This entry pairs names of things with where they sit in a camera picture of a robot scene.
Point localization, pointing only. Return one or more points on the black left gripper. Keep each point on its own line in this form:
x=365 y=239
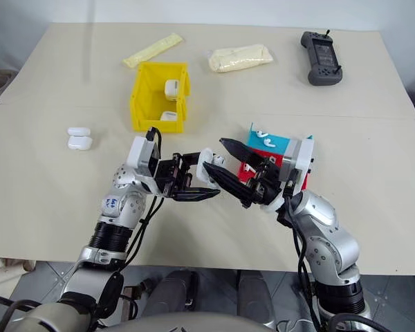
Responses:
x=174 y=174

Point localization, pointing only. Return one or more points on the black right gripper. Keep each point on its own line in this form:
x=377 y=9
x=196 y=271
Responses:
x=268 y=183

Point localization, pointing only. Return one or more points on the white earbud case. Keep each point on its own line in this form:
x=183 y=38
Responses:
x=204 y=162
x=168 y=115
x=172 y=89
x=79 y=138

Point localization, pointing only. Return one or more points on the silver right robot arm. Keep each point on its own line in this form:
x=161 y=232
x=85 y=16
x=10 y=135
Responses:
x=323 y=214

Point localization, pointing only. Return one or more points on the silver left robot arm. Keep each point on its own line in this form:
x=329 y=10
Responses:
x=124 y=207

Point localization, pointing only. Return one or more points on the white closed earbud case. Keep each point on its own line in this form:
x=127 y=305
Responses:
x=172 y=89
x=168 y=115

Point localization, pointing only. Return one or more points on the yellow plastic bin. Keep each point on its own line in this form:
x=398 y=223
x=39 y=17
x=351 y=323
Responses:
x=145 y=93

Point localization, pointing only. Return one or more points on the white earbud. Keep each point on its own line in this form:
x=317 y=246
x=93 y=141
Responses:
x=269 y=142
x=262 y=133
x=249 y=168

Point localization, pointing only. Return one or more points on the red and teal holder block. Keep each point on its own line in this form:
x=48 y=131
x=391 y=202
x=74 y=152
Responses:
x=280 y=140

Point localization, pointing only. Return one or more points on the pale yellow filled plastic bag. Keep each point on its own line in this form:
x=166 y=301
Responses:
x=240 y=58

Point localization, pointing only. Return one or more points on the dark rounded shape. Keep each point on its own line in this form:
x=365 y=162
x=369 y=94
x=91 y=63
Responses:
x=256 y=288
x=174 y=288

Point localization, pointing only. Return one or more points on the long pale yellow packet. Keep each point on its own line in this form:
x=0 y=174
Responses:
x=154 y=50

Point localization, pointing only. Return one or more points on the dark grey handheld controller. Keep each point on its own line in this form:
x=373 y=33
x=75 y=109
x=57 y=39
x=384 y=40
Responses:
x=322 y=58

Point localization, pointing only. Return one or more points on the grey robot torso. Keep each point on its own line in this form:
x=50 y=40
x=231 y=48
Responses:
x=141 y=321

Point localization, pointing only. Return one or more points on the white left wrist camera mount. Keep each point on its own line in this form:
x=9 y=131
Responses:
x=140 y=152

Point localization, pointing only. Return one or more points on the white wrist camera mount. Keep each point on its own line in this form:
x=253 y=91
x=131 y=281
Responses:
x=140 y=152
x=304 y=155

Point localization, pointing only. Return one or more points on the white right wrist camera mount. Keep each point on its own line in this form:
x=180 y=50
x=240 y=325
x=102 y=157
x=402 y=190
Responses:
x=304 y=155

